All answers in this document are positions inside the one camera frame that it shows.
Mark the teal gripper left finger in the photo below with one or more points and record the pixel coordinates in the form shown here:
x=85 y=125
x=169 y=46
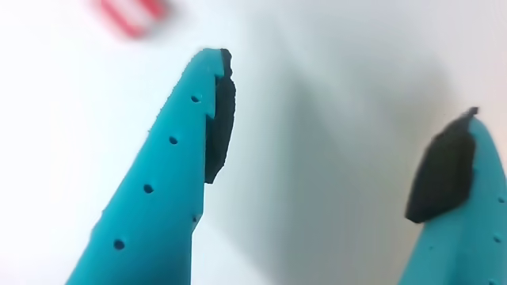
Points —
x=166 y=178

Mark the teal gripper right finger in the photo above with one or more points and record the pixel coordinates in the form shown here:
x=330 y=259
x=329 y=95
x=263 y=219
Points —
x=467 y=221

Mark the red white striped cube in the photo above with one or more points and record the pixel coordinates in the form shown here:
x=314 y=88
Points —
x=130 y=16

